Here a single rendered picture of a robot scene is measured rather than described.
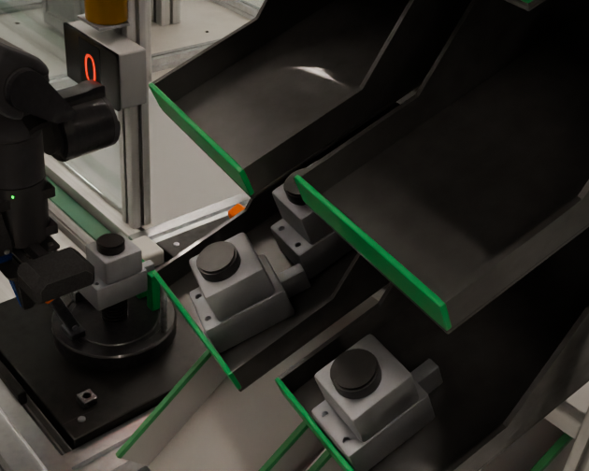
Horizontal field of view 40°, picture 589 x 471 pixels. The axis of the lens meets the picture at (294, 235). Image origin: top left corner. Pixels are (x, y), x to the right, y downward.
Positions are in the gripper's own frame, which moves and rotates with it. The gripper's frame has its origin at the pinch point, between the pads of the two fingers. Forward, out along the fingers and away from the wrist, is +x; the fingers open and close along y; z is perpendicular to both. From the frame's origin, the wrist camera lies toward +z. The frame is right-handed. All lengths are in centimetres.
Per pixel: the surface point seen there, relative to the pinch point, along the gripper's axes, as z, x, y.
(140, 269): -12.3, 2.4, 2.1
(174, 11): -91, 17, -106
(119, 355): -7.1, 9.4, 6.0
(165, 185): -44, 22, -39
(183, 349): -14.6, 11.3, 7.4
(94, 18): -19.1, -18.6, -18.1
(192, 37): -89, 21, -95
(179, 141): -55, 21, -51
